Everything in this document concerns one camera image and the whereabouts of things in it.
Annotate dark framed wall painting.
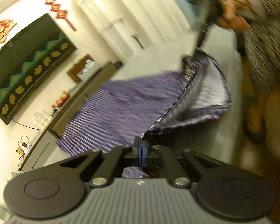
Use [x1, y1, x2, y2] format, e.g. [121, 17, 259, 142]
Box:
[0, 14, 77, 124]

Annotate white curtain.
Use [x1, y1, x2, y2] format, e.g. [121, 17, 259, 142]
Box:
[73, 0, 191, 63]

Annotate long grey sideboard cabinet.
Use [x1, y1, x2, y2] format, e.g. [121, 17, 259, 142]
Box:
[18, 61, 123, 173]

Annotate person's right hand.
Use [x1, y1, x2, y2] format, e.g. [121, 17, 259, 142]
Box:
[216, 0, 251, 32]

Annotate wooden picture frame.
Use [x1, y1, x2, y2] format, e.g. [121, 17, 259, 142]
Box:
[67, 54, 92, 83]

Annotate person's patterned clothing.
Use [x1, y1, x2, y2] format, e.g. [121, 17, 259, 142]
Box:
[244, 0, 280, 89]

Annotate clear glass cups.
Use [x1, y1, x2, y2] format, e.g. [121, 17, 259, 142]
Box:
[34, 110, 52, 131]

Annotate blue plaid shirt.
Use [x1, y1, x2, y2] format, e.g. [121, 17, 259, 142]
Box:
[55, 53, 232, 179]

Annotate red round wall ornament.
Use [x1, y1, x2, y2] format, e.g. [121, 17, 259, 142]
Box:
[0, 19, 17, 43]

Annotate red fruit bowl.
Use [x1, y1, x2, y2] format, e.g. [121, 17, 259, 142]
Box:
[51, 91, 70, 109]

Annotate red Chinese knot decoration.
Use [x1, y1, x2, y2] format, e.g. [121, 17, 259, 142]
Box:
[45, 0, 77, 31]

